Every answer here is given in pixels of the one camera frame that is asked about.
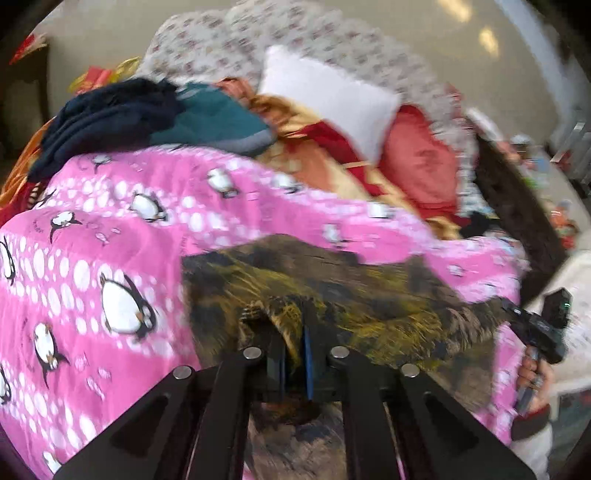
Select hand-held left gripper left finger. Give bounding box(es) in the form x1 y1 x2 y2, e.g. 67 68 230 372
85 322 290 480

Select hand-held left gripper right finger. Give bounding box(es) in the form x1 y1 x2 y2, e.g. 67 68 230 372
302 322 536 480

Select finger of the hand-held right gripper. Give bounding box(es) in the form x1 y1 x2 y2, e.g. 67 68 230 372
499 298 532 326

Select brown floral patterned garment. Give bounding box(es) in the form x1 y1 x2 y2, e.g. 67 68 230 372
182 233 509 480

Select person's right forearm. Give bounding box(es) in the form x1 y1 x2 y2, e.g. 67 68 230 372
510 406 555 480

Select light patterned clothes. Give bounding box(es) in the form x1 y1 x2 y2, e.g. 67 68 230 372
457 185 495 227

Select navy blue clothes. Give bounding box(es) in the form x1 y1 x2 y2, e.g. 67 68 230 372
28 78 185 183

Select person's right hand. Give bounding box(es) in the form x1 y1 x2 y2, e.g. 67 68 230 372
516 356 556 416

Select red heart-shaped cushion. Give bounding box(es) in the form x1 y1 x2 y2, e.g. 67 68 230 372
379 105 462 215

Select red and gold blanket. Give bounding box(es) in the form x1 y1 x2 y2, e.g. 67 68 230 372
217 78 462 241

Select pink penguin print blanket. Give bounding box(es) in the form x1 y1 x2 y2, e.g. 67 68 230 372
0 148 532 480

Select teal cloth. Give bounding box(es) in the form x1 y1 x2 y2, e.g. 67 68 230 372
152 83 278 155

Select white pillow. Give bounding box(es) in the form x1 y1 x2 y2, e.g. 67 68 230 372
256 45 402 160

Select grey floral quilt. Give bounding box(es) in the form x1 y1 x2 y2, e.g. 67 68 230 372
136 0 481 158

